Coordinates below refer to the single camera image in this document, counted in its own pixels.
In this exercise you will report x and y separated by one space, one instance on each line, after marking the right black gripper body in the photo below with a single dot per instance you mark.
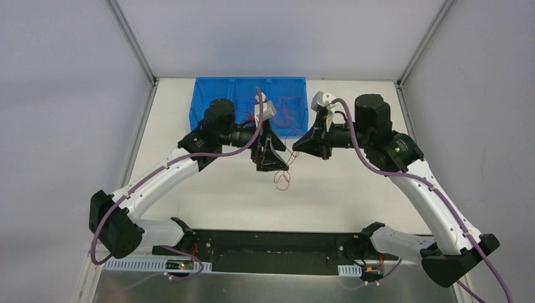
324 139

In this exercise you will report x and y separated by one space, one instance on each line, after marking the left white slotted cable duct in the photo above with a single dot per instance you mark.
157 265

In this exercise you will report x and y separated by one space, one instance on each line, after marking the white slotted cable duct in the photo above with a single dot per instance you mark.
349 270
157 265

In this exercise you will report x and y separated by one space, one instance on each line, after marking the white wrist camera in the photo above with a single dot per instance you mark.
323 103
264 110

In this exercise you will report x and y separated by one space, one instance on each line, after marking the blue three-compartment plastic bin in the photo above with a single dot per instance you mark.
288 94

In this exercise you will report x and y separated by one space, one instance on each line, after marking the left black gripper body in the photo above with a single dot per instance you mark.
259 139

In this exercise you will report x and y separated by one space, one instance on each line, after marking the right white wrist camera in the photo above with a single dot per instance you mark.
323 103

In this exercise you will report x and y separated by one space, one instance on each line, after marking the right white slotted cable duct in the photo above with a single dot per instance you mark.
349 270

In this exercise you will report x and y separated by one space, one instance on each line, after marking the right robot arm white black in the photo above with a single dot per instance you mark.
454 246

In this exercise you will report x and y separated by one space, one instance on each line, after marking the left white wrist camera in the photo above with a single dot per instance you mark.
264 110

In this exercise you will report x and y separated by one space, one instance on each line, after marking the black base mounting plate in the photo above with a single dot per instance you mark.
288 253

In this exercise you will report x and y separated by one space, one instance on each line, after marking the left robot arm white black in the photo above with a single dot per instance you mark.
116 218

